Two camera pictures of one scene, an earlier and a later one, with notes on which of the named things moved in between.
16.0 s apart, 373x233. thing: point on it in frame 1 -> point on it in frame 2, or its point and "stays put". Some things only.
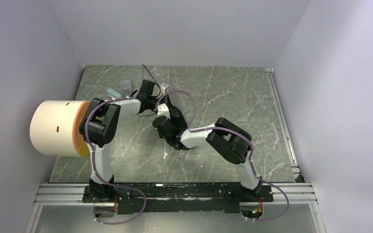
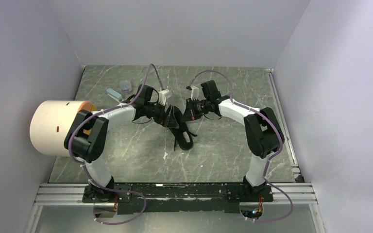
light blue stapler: x=113 y=92 stays put
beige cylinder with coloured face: x=54 y=128 stays put
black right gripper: x=168 y=119 -> x=190 y=114
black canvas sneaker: x=178 y=119 stays put
